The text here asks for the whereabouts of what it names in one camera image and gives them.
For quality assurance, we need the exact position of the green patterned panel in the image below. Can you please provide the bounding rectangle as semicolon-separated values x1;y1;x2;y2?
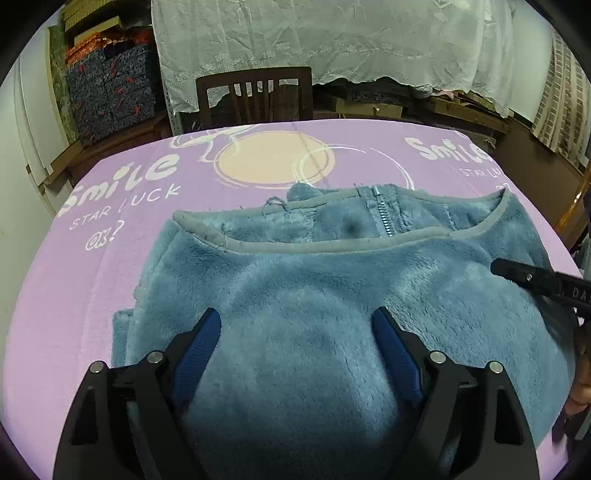
48;25;82;147

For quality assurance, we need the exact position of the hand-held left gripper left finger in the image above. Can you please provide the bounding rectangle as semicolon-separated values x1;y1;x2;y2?
53;307;222;480

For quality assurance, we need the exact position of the checked curtain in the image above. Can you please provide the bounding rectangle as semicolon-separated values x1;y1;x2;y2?
531;32;591;163

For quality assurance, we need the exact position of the stack of blue patterned boxes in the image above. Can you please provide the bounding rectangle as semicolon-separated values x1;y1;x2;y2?
67;44;160;147

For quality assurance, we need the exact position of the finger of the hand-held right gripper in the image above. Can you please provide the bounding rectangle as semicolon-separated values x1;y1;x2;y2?
490;258;562;304

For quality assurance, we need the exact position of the white lace cloth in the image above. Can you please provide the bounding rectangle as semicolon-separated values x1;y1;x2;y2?
151;0;530;116

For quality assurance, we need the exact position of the blue fleece jacket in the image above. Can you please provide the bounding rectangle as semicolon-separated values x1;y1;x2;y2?
111;182;583;480

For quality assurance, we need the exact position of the stack of woven boxes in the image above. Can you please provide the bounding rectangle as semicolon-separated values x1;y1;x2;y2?
62;0;153;34

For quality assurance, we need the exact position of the dark wooden chair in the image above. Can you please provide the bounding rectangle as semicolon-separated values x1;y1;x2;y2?
195;67;315;130

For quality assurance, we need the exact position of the rattan chair rail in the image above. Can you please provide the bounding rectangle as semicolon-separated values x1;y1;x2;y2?
554;177;591;237

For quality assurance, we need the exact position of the stack of orange boxes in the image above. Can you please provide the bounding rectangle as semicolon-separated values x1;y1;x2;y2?
65;28;153;64

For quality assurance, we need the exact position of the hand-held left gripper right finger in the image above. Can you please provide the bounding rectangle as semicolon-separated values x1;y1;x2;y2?
372;307;541;480

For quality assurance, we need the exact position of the white board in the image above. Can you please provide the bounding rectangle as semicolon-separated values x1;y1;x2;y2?
14;68;54;186

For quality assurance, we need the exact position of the person's right hand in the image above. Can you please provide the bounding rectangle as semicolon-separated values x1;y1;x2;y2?
564;355;591;416

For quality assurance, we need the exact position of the purple printed blanket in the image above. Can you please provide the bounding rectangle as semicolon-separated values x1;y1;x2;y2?
2;119;581;480

